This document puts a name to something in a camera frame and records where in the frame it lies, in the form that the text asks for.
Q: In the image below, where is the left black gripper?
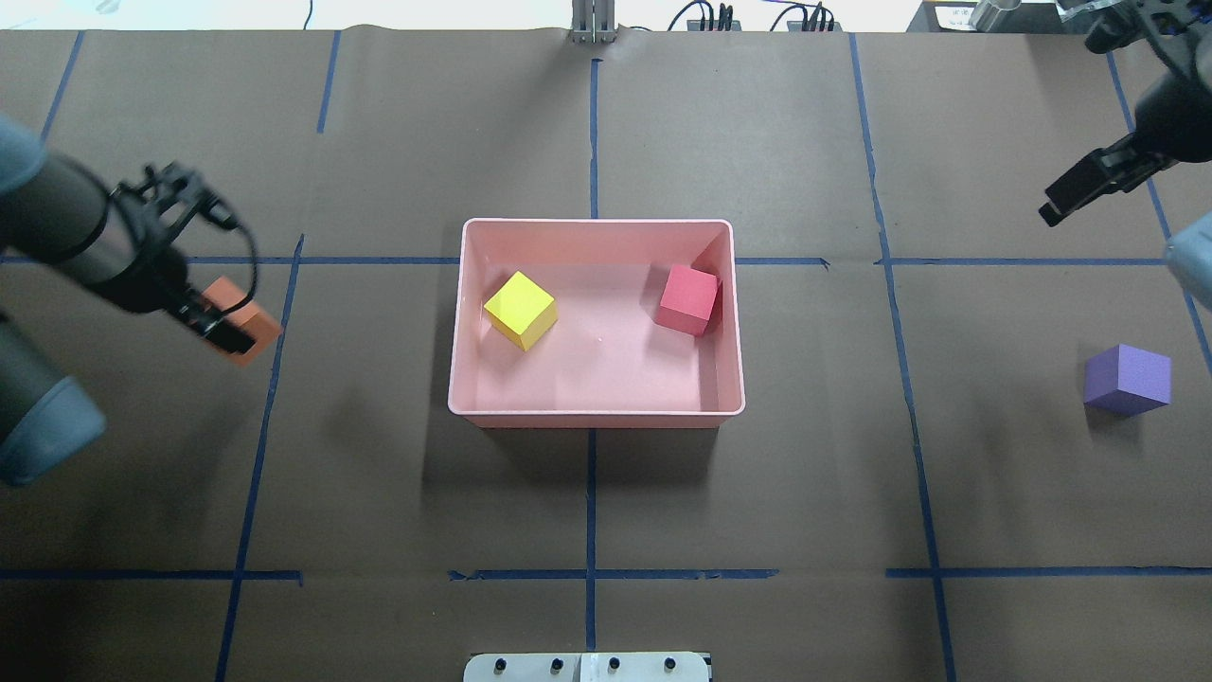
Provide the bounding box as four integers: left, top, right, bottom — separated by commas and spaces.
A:
104, 222, 255, 355

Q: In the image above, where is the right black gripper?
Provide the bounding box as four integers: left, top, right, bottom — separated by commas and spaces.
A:
1037, 73, 1211, 227

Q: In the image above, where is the orange foam block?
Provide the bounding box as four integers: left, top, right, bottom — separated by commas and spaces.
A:
201, 277, 284, 368

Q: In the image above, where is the purple foam block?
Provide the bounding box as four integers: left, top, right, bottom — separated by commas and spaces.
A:
1084, 344, 1173, 415

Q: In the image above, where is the yellow foam block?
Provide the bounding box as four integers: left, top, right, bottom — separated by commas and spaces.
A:
482, 271, 559, 353

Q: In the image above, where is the red foam block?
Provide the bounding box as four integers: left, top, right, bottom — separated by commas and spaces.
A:
654, 264, 722, 337

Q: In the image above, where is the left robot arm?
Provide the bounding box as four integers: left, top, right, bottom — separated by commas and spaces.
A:
1, 118, 280, 487

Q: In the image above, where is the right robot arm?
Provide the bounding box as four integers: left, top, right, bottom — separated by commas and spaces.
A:
1039, 73, 1211, 306

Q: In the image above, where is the pink plastic bin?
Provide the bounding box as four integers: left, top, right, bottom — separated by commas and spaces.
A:
447, 219, 747, 430

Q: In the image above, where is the silver metal cylinder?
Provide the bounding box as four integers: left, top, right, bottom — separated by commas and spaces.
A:
967, 0, 1022, 33

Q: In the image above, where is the white mounting column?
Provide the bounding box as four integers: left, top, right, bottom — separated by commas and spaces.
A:
462, 651, 714, 681

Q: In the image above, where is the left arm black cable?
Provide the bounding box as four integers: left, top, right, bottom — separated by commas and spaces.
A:
204, 204, 261, 309

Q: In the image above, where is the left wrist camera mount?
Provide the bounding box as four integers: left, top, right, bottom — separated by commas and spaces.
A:
109, 161, 245, 250

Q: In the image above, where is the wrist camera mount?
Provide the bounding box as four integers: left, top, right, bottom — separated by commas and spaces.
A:
109, 161, 245, 250
1085, 1, 1211, 84

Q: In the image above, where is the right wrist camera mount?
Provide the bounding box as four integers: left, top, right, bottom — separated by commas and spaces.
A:
1085, 1, 1211, 84

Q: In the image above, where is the aluminium frame post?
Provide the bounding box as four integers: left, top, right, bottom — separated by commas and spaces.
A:
568, 0, 618, 45

